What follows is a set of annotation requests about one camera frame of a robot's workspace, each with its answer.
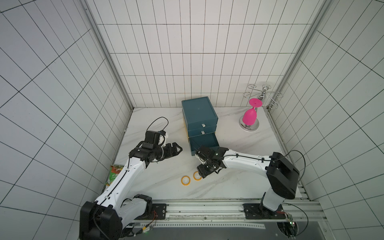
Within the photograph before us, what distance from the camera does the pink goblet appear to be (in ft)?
2.79

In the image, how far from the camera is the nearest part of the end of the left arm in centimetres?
56

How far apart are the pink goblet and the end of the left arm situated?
1.52 ft
